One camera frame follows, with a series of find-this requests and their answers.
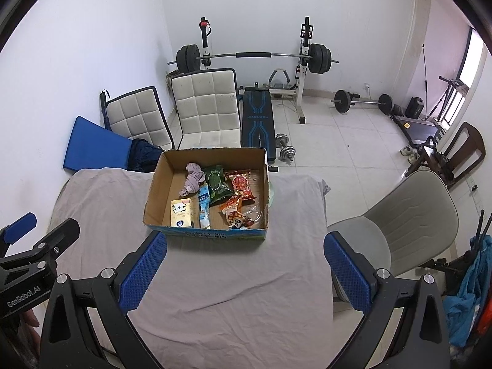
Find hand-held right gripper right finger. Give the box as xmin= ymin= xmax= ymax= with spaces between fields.
xmin=323 ymin=232 xmax=450 ymax=369

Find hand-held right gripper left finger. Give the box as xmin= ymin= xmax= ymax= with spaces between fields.
xmin=38 ymin=232 xmax=169 ymax=369

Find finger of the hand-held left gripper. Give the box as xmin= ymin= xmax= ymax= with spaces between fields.
xmin=0 ymin=212 xmax=38 ymax=256
xmin=17 ymin=218 xmax=81 ymax=268

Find yellow tissue pack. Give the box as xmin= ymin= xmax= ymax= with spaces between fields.
xmin=170 ymin=198 xmax=193 ymax=228

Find cardboard box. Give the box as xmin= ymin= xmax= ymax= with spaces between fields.
xmin=143 ymin=147 xmax=270 ymax=241

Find long blue white packet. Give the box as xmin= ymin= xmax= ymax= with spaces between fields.
xmin=198 ymin=184 xmax=213 ymax=229

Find purple cloth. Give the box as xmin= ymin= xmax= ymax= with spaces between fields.
xmin=179 ymin=162 xmax=206 ymax=197

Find orange snack packet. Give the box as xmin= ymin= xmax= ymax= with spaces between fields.
xmin=218 ymin=196 xmax=256 ymax=230

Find green snack packet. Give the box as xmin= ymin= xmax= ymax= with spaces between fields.
xmin=202 ymin=165 xmax=235 ymax=205

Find red snack packet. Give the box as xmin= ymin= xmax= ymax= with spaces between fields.
xmin=225 ymin=169 xmax=257 ymax=202

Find person's left hand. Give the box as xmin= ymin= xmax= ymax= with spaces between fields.
xmin=20 ymin=309 xmax=41 ymax=339

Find grey tablecloth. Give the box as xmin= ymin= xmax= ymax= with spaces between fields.
xmin=50 ymin=167 xmax=335 ymax=354

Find grey plastic chair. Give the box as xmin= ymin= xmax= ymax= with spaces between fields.
xmin=327 ymin=170 xmax=460 ymax=300

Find blue foam mat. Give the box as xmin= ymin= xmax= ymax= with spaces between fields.
xmin=63 ymin=115 xmax=133 ymax=172

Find dark blue cloth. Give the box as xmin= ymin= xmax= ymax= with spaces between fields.
xmin=129 ymin=138 xmax=164 ymax=173

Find blue jacket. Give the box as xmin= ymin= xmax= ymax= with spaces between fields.
xmin=446 ymin=234 xmax=492 ymax=347

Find chrome dumbbell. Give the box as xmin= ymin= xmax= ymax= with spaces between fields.
xmin=276 ymin=134 xmax=296 ymax=162

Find black thin poles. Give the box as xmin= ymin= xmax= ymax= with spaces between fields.
xmin=471 ymin=209 xmax=492 ymax=247

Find white quilted chair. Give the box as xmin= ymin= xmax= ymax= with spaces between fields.
xmin=105 ymin=86 xmax=175 ymax=150
xmin=170 ymin=68 xmax=242 ymax=150

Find treadmill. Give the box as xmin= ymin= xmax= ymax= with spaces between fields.
xmin=392 ymin=113 xmax=444 ymax=143

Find short barbell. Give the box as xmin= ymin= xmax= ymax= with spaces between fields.
xmin=332 ymin=89 xmax=393 ymax=115

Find black blue weight bench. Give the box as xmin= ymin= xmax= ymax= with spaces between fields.
xmin=239 ymin=86 xmax=277 ymax=162

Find brown wooden chair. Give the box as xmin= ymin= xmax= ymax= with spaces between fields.
xmin=407 ymin=122 xmax=486 ymax=189

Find black speaker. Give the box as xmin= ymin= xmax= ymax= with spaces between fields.
xmin=407 ymin=97 xmax=424 ymax=119

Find white barbell rack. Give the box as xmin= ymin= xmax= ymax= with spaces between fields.
xmin=199 ymin=17 xmax=314 ymax=124

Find long barbell with black plates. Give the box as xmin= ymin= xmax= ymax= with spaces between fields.
xmin=167 ymin=43 xmax=339 ymax=74

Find window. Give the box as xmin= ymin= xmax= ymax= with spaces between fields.
xmin=459 ymin=27 xmax=485 ymax=89

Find black handle bar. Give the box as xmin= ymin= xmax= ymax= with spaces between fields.
xmin=100 ymin=89 xmax=112 ymax=129

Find grey exercise handle frame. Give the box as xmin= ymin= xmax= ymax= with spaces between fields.
xmin=268 ymin=68 xmax=293 ymax=89

